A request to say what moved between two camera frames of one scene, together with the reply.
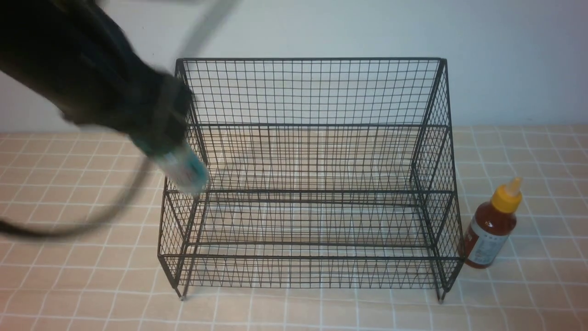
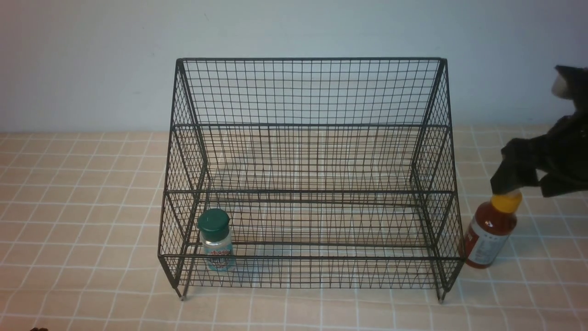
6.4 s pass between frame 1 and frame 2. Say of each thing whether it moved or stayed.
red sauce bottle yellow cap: stayed
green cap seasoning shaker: moved
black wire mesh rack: stayed
